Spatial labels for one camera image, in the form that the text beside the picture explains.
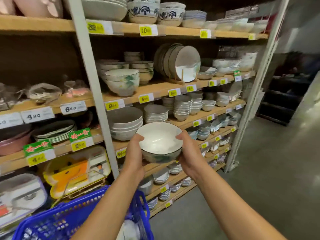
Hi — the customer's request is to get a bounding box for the clear box of spoons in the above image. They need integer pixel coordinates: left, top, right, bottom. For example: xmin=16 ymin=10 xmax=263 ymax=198
xmin=0 ymin=83 xmax=23 ymax=112

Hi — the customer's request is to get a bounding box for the stack of large white bowls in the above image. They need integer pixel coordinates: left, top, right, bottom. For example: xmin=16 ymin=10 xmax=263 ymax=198
xmin=107 ymin=106 xmax=144 ymax=142

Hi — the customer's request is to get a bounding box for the person's left hand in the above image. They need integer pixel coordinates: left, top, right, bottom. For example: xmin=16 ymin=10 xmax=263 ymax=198
xmin=122 ymin=133 xmax=146 ymax=182

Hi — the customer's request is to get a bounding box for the bundle of pink ceramic spoons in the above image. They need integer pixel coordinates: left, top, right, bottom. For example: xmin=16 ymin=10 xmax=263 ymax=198
xmin=64 ymin=80 xmax=90 ymax=98

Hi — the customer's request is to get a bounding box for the row of black-rimmed floral plates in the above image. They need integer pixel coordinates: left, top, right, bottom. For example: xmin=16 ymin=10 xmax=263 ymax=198
xmin=153 ymin=43 xmax=201 ymax=83

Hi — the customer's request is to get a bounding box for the white divided kids plate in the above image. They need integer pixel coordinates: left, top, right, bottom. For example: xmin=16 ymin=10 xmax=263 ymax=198
xmin=0 ymin=173 xmax=48 ymax=228

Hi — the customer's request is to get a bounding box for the stack of pale green plates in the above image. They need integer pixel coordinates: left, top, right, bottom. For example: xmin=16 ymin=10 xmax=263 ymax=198
xmin=32 ymin=120 xmax=77 ymax=145

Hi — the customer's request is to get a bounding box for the wooden plate rack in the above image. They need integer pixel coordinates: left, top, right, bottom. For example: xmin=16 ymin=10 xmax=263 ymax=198
xmin=165 ymin=69 xmax=199 ymax=85

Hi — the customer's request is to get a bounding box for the blue shopping basket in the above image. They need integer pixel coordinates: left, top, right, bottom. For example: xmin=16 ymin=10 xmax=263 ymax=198
xmin=12 ymin=185 xmax=155 ymax=240

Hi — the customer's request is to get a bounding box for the nested row of floral bowls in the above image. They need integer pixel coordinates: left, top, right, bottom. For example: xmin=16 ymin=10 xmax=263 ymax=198
xmin=116 ymin=218 xmax=142 ymax=240

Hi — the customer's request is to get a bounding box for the row of blue grey bowls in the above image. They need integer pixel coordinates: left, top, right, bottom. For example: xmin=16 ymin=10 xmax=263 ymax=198
xmin=187 ymin=111 xmax=242 ymax=142

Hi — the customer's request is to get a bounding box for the row of patterned boxes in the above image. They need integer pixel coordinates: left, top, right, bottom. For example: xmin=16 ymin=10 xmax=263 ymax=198
xmin=225 ymin=5 xmax=260 ymax=19

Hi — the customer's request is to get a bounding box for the person's right hand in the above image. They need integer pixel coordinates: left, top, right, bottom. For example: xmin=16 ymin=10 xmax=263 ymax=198
xmin=176 ymin=131 xmax=208 ymax=180

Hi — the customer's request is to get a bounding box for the white price tag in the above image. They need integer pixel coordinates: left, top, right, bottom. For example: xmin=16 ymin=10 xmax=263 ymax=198
xmin=0 ymin=112 xmax=23 ymax=129
xmin=60 ymin=100 xmax=87 ymax=115
xmin=21 ymin=106 xmax=55 ymax=124

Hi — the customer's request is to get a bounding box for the person's right forearm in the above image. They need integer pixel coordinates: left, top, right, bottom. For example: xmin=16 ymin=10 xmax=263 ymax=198
xmin=195 ymin=160 xmax=287 ymax=240

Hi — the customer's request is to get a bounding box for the yellow bear divided plate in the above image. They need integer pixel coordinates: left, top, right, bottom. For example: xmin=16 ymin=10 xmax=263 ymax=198
xmin=43 ymin=146 xmax=112 ymax=199

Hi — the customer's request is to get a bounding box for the person's left forearm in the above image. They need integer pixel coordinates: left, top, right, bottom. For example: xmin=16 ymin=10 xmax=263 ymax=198
xmin=71 ymin=170 xmax=145 ymax=240

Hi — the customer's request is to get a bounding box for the stack of large white dishes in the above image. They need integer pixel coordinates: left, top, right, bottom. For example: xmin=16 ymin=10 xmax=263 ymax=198
xmin=81 ymin=0 xmax=128 ymax=22

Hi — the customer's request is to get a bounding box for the dark display rack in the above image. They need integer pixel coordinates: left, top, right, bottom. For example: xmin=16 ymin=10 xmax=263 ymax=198
xmin=257 ymin=52 xmax=310 ymax=127

